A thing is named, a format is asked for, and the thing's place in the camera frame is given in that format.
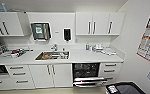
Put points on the white kitchen counter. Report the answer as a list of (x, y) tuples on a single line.
[(84, 56)]

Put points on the steel kitchen sink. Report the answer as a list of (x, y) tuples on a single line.
[(52, 55)]

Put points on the small clear bottle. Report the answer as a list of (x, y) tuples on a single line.
[(87, 46)]

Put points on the black soap dispenser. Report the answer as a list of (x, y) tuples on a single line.
[(67, 34)]

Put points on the steel faucet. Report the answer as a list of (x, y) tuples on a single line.
[(54, 47)]

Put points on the steel dishwasher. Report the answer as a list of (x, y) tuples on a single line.
[(87, 75)]

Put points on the white countertop tray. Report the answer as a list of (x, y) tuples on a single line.
[(109, 51)]

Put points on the white two-door base cabinet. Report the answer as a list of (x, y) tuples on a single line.
[(51, 75)]

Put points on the steel paper towel dispenser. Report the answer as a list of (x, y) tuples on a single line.
[(40, 31)]

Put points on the white narrow drawer stack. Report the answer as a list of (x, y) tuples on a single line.
[(110, 71)]

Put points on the red item in rack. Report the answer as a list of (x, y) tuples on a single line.
[(14, 51)]

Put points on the white wide drawer stack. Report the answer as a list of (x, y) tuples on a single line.
[(19, 76)]

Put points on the blue bottle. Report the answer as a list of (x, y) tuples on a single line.
[(3, 7)]

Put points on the white three-door wall cabinet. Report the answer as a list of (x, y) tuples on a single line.
[(99, 23)]

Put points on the white two-door wall cabinet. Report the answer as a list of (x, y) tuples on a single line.
[(7, 24)]

